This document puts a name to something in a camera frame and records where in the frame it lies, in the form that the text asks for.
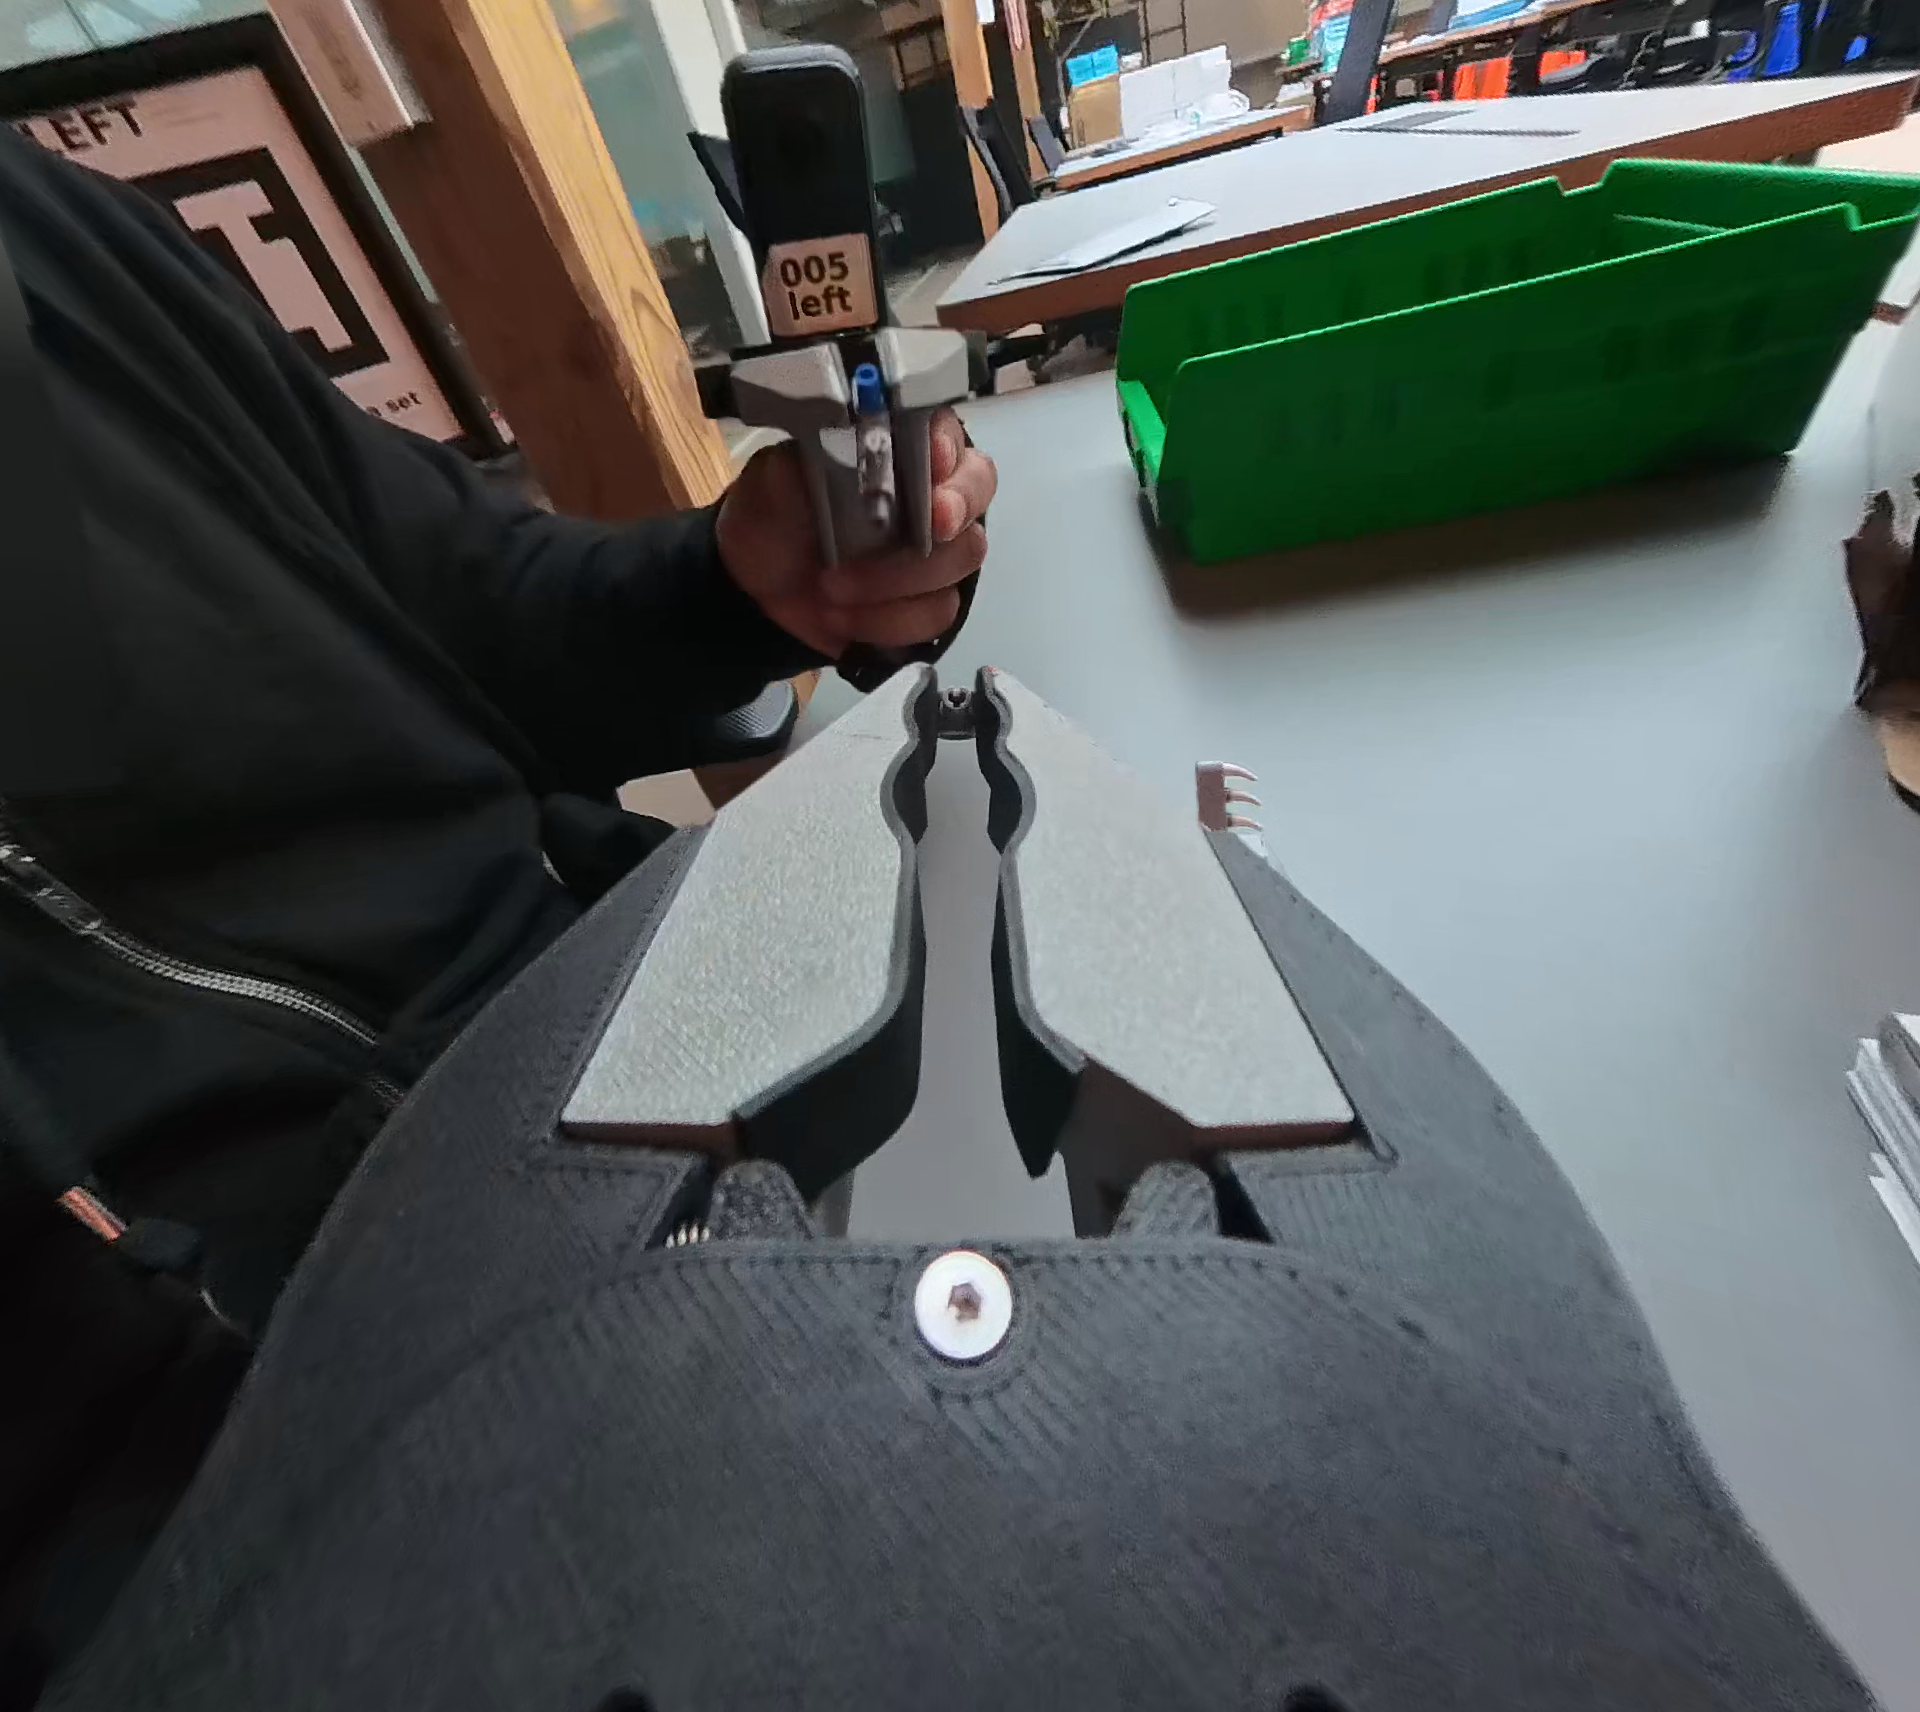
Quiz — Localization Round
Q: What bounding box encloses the long grey work table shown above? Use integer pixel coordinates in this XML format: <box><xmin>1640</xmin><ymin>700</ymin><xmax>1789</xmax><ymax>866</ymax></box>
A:
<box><xmin>936</xmin><ymin>71</ymin><xmax>1920</xmax><ymax>340</ymax></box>

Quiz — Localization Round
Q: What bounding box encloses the opened cardboard box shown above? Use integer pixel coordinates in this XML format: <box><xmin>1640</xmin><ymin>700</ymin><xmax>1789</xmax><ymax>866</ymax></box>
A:
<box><xmin>1842</xmin><ymin>474</ymin><xmax>1920</xmax><ymax>817</ymax></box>

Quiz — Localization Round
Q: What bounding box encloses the black monitor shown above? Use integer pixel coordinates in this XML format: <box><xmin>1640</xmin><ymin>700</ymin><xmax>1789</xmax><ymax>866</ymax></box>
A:
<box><xmin>1320</xmin><ymin>0</ymin><xmax>1405</xmax><ymax>127</ymax></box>

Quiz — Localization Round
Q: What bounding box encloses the green plastic bin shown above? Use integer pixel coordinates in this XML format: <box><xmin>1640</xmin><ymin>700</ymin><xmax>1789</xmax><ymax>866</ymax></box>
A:
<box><xmin>1116</xmin><ymin>155</ymin><xmax>1920</xmax><ymax>566</ymax></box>

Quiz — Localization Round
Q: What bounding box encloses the grey flat sheet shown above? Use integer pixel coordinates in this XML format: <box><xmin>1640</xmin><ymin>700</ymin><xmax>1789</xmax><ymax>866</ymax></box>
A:
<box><xmin>992</xmin><ymin>197</ymin><xmax>1219</xmax><ymax>284</ymax></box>

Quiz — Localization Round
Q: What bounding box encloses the person's left hand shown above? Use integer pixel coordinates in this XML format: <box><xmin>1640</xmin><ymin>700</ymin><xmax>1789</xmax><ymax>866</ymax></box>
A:
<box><xmin>713</xmin><ymin>413</ymin><xmax>1001</xmax><ymax>663</ymax></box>

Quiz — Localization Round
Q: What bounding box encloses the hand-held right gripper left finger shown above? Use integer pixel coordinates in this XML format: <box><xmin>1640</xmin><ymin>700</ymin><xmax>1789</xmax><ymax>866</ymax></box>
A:
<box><xmin>564</xmin><ymin>663</ymin><xmax>943</xmax><ymax>1198</ymax></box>

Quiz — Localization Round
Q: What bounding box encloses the person's left forearm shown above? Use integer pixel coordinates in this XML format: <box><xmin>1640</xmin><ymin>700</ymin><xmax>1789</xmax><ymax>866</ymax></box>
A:
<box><xmin>323</xmin><ymin>362</ymin><xmax>781</xmax><ymax>783</ymax></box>

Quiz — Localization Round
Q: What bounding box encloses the framed marker sign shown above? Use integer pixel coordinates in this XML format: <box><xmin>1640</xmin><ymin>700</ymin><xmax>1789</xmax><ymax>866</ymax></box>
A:
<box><xmin>0</xmin><ymin>19</ymin><xmax>513</xmax><ymax>458</ymax></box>

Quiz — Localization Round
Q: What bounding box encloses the wooden post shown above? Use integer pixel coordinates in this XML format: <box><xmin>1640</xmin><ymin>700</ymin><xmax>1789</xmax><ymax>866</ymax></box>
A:
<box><xmin>161</xmin><ymin>0</ymin><xmax>739</xmax><ymax>525</ymax></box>

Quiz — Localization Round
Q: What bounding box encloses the grey electrical box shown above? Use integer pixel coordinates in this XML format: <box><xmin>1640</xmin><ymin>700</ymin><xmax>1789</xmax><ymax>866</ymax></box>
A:
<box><xmin>263</xmin><ymin>0</ymin><xmax>432</xmax><ymax>149</ymax></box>

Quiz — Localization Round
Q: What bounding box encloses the grey toy brick assembly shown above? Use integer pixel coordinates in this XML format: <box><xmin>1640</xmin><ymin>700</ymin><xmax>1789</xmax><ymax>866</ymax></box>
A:
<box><xmin>843</xmin><ymin>365</ymin><xmax>903</xmax><ymax>553</ymax></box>

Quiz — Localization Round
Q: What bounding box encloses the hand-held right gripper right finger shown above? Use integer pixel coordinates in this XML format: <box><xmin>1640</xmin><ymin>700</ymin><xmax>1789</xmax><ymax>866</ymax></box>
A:
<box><xmin>971</xmin><ymin>668</ymin><xmax>1359</xmax><ymax>1181</ymax></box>

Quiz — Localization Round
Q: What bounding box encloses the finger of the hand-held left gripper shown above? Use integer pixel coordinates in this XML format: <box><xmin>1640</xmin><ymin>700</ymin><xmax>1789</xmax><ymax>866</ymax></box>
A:
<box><xmin>728</xmin><ymin>337</ymin><xmax>860</xmax><ymax>570</ymax></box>
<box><xmin>877</xmin><ymin>328</ymin><xmax>971</xmax><ymax>559</ymax></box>

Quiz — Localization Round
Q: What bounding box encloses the stack of white boxes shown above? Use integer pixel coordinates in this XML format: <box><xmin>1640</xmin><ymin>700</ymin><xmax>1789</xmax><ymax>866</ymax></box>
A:
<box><xmin>1119</xmin><ymin>45</ymin><xmax>1239</xmax><ymax>142</ymax></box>

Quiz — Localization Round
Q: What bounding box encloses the instruction booklet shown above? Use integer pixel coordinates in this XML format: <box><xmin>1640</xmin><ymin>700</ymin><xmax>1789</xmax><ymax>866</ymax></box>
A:
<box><xmin>1845</xmin><ymin>1014</ymin><xmax>1920</xmax><ymax>1272</ymax></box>

